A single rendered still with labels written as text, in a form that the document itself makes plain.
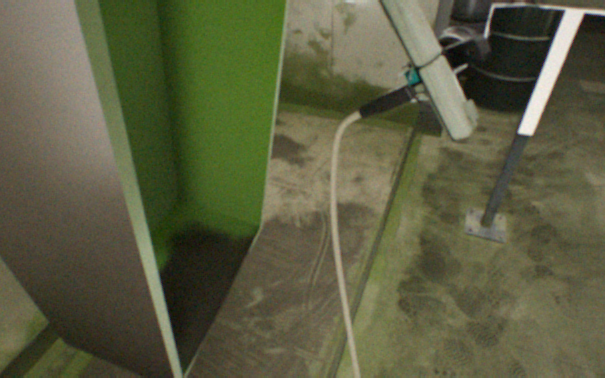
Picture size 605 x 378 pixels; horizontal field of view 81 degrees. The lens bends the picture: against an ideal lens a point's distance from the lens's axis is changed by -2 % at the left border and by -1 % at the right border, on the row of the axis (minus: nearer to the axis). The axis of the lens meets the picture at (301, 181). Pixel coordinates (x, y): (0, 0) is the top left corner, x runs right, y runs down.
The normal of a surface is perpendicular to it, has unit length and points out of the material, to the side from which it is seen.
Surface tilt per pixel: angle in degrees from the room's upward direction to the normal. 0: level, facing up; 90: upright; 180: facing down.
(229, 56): 91
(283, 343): 0
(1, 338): 57
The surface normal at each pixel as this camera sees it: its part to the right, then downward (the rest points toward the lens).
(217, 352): -0.04, -0.77
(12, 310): 0.75, -0.23
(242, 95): -0.29, 0.63
